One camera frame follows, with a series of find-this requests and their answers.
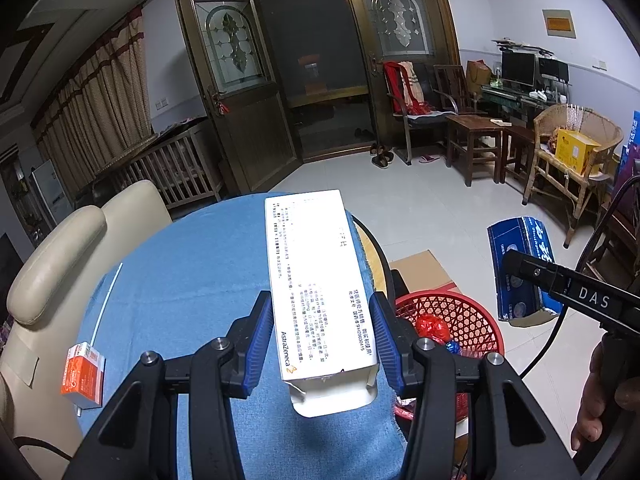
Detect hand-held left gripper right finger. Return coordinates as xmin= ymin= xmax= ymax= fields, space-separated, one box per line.
xmin=369 ymin=291 xmax=583 ymax=480

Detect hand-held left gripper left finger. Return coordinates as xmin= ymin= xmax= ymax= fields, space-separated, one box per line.
xmin=62 ymin=290 xmax=275 ymax=480

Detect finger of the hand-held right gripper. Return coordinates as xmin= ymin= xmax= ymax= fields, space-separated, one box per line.
xmin=502 ymin=249 xmax=640 ymax=333

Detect red plastic bag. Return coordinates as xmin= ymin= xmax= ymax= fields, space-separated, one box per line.
xmin=415 ymin=314 xmax=451 ymax=345

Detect blue carton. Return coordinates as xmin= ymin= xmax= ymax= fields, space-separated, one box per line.
xmin=486 ymin=215 xmax=561 ymax=329

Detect red plastic basket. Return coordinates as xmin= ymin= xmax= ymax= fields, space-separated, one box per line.
xmin=394 ymin=291 xmax=503 ymax=441

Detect person's right hand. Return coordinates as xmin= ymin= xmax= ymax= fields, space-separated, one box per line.
xmin=571 ymin=344 xmax=640 ymax=453

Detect dark wooden chair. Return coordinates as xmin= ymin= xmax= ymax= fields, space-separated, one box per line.
xmin=582 ymin=157 xmax=640 ymax=286

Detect flat cardboard box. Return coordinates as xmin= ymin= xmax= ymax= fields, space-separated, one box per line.
xmin=389 ymin=249 xmax=463 ymax=306

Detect round wooden table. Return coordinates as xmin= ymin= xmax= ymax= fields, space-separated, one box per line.
xmin=350 ymin=215 xmax=396 ymax=306

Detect yellow box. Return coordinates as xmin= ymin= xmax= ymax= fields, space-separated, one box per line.
xmin=555 ymin=128 xmax=602 ymax=173

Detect thin white stick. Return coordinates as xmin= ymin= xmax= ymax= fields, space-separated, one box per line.
xmin=75 ymin=262 xmax=123 ymax=417

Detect wicker chair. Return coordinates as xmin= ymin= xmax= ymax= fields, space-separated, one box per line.
xmin=522 ymin=104 xmax=625 ymax=248

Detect blue cardboard box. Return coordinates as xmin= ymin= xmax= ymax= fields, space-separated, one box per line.
xmin=620 ymin=110 xmax=640 ymax=181

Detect wooden stool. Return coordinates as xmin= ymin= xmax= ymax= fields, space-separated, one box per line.
xmin=500 ymin=125 xmax=538 ymax=186
xmin=445 ymin=114 xmax=506 ymax=188

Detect orange and white medicine box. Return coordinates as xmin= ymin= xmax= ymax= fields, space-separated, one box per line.
xmin=60 ymin=341 xmax=106 ymax=407

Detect wooden crib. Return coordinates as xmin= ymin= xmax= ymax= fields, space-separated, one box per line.
xmin=92 ymin=119 xmax=223 ymax=211

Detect open wooden glass door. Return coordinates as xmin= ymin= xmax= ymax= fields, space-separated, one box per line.
xmin=175 ymin=0 xmax=305 ymax=198

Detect beige leather sofa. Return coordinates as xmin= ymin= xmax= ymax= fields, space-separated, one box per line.
xmin=0 ymin=180 xmax=173 ymax=480

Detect glass desk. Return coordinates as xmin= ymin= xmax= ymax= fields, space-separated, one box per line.
xmin=481 ymin=82 xmax=571 ymax=128

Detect computer monitor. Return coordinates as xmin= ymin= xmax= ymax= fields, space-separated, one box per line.
xmin=537 ymin=56 xmax=570 ymax=83
xmin=500 ymin=51 xmax=537 ymax=87

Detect beige paper patch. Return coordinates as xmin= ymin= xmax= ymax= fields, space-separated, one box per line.
xmin=16 ymin=354 xmax=40 ymax=389

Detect brown paper bag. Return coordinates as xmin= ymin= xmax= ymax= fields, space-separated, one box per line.
xmin=466 ymin=59 xmax=492 ymax=88

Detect wooden armchair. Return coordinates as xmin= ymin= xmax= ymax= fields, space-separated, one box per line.
xmin=432 ymin=64 xmax=488 ymax=116

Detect white standing air conditioner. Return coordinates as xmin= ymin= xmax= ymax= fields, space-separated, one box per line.
xmin=31 ymin=159 xmax=66 ymax=228

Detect red garment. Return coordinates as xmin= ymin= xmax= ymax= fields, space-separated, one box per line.
xmin=382 ymin=61 xmax=433 ymax=117

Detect striped beige cloth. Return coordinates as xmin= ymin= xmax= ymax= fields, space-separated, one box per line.
xmin=400 ymin=60 xmax=426 ymax=106

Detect display cabinet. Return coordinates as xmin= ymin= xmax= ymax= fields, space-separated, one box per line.
xmin=7 ymin=152 xmax=38 ymax=241

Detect beige striped curtains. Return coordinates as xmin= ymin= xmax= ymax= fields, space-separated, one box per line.
xmin=31 ymin=2 xmax=156 ymax=196

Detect closed wooden glass door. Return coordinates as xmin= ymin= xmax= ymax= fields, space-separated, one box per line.
xmin=355 ymin=0 xmax=453 ymax=156

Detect black cable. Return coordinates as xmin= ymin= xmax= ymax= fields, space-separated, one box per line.
xmin=517 ymin=175 xmax=640 ymax=378
xmin=12 ymin=435 xmax=73 ymax=461

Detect metal frame chair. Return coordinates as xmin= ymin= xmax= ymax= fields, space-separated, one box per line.
xmin=382 ymin=60 xmax=458 ymax=167

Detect orange wall sign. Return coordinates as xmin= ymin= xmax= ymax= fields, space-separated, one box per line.
xmin=542 ymin=8 xmax=577 ymax=38

